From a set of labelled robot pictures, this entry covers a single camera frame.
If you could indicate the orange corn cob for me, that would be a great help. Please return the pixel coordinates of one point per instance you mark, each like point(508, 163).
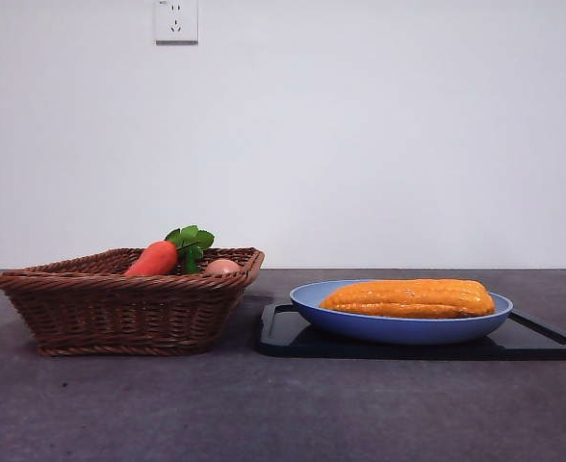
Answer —
point(408, 298)

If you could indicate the blue round plate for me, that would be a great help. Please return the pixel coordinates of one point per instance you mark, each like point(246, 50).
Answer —
point(398, 332)

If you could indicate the brown wicker basket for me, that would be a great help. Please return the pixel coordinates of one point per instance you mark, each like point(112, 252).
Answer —
point(119, 313)

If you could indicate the brown egg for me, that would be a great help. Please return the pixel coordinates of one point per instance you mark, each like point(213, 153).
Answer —
point(221, 267)

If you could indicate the orange carrot with green leaves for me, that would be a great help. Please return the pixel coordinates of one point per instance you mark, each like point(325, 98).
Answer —
point(153, 260)

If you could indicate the black flat tray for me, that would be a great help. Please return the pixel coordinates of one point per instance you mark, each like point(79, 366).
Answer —
point(528, 346)

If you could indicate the white wall socket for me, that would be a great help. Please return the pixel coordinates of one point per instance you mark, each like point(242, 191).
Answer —
point(176, 21)

